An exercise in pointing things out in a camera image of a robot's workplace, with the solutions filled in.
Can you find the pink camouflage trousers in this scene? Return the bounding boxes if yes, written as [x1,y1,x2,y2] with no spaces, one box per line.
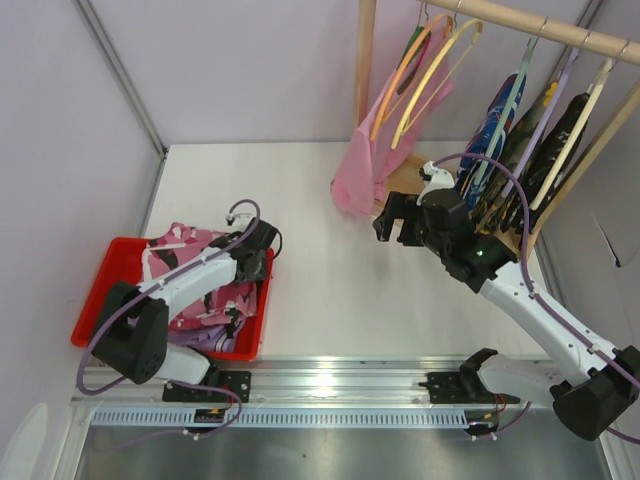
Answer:
[141,222,258,333]

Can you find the yellow hanger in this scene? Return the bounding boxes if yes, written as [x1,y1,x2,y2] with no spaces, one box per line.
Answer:
[391,19,484,149]

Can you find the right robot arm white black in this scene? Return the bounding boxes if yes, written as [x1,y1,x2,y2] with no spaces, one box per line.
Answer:
[373,189,639,441]

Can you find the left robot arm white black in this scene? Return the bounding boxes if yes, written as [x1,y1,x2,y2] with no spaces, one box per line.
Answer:
[87,215,281,384]

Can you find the olive camouflage trousers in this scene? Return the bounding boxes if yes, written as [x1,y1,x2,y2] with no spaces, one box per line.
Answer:
[471,81,558,234]

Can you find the blue patterned trousers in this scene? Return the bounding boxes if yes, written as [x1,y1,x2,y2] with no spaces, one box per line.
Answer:
[455,71,526,212]

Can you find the purple hanger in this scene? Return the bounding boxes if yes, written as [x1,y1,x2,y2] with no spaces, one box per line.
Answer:
[501,47,580,199]

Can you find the black patterned trousers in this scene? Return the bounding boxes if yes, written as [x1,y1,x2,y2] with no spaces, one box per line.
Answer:
[501,92,590,235]

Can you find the orange hanger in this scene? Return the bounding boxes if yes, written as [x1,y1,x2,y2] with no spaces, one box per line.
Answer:
[369,13,453,141]

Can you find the mint green hanger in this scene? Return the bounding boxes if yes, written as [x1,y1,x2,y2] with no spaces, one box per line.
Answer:
[478,37,538,159]

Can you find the cream hanger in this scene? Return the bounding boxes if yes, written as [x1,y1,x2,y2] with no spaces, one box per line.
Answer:
[529,59,613,211]

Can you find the red plastic bin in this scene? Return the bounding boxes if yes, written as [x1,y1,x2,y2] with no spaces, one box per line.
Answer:
[71,224,275,362]

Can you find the plain pink garment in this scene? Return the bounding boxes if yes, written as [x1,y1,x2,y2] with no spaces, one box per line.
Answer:
[331,28,454,216]

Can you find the wooden clothes rack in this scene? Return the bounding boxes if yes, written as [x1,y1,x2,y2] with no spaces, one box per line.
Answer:
[352,0,640,274]

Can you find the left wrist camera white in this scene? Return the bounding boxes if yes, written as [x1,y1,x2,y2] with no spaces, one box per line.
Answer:
[225,212,254,228]

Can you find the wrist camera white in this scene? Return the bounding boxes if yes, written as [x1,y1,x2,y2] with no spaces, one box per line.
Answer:
[225,212,254,228]
[418,161,455,203]

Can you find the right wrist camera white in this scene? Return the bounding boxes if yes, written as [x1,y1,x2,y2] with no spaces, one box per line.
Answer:
[418,161,455,203]

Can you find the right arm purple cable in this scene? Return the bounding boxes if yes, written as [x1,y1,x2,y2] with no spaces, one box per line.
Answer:
[432,152,640,444]

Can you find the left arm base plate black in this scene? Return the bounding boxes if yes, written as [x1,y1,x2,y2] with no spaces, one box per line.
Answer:
[162,370,252,403]

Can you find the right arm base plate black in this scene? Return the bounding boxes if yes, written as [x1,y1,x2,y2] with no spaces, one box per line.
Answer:
[418,371,521,406]

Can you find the aluminium mounting rail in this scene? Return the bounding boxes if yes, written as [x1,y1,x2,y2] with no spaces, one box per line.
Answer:
[71,356,466,409]

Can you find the white slotted cable duct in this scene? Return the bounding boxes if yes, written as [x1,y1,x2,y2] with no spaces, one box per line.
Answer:
[91,407,469,429]

